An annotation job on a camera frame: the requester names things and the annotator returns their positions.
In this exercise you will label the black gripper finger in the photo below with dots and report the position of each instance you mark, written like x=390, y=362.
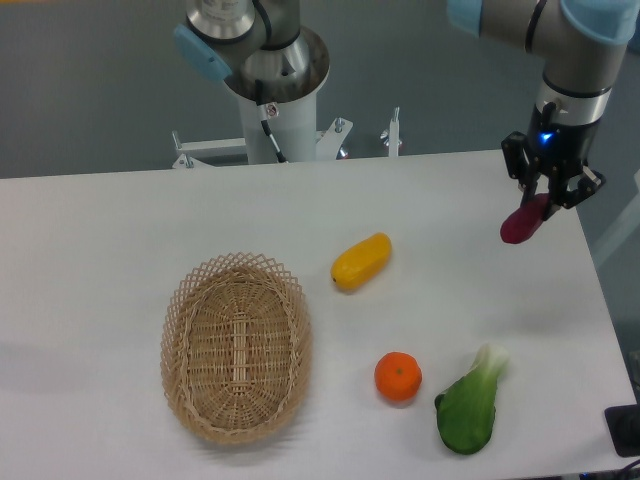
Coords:
x=560, y=196
x=520, y=165

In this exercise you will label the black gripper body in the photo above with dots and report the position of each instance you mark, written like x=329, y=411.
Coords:
x=564, y=147

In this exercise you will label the purple sweet potato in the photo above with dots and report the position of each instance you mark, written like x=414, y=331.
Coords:
x=523, y=222

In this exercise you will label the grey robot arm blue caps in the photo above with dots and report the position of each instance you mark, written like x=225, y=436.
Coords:
x=581, y=42

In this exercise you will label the woven wicker basket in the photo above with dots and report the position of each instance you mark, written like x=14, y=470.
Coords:
x=236, y=349

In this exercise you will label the yellow mango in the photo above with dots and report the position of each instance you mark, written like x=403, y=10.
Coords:
x=361, y=262

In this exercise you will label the black device at table edge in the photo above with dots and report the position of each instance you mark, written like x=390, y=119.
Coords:
x=623, y=425

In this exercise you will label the green bok choy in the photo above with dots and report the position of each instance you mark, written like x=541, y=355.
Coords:
x=465, y=411

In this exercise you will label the orange tangerine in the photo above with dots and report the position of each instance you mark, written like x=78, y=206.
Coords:
x=397, y=377

